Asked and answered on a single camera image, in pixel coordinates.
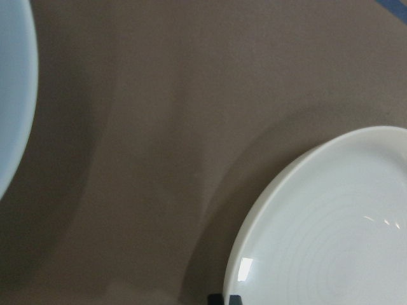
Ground pale ringed round plate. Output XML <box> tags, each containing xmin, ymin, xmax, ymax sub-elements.
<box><xmin>0</xmin><ymin>0</ymin><xmax>39</xmax><ymax>200</ymax></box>

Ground bright white round plate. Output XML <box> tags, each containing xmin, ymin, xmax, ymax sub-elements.
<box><xmin>222</xmin><ymin>125</ymin><xmax>407</xmax><ymax>305</ymax></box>

